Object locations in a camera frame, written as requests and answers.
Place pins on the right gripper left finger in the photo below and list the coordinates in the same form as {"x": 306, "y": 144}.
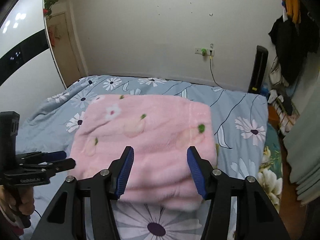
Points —
{"x": 65, "y": 216}

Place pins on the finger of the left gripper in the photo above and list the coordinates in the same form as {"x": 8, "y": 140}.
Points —
{"x": 60, "y": 165}
{"x": 40, "y": 157}

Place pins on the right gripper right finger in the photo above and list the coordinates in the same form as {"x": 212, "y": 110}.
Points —
{"x": 256, "y": 216}

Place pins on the pink fleece floral garment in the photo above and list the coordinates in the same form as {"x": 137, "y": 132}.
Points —
{"x": 160, "y": 129}

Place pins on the black clothes pile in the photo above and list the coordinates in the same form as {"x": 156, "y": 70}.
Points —
{"x": 293, "y": 43}

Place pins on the person left hand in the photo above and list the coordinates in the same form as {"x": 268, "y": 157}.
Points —
{"x": 8, "y": 202}

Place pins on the grey-blue floral duvet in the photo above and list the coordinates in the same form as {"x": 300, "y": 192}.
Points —
{"x": 239, "y": 125}

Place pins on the floral bed sheet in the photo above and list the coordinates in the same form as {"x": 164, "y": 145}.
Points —
{"x": 270, "y": 175}

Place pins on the white black wardrobe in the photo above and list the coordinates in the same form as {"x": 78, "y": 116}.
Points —
{"x": 29, "y": 74}

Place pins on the grey green curtain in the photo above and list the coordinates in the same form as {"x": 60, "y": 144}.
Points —
{"x": 302, "y": 144}

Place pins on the wooden room door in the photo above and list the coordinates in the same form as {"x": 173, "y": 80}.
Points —
{"x": 62, "y": 49}

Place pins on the orange yellow garment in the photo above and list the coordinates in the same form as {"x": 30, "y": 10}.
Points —
{"x": 292, "y": 8}

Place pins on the wire clothes rack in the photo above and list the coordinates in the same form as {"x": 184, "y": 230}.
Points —
{"x": 287, "y": 114}

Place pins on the wall power socket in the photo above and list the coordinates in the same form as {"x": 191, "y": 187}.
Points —
{"x": 205, "y": 51}

